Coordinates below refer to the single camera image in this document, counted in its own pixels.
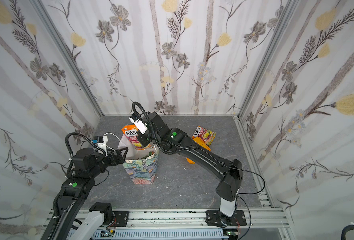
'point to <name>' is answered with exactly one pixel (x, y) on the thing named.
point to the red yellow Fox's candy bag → (130, 131)
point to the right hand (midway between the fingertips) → (135, 126)
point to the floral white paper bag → (141, 164)
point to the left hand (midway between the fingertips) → (119, 145)
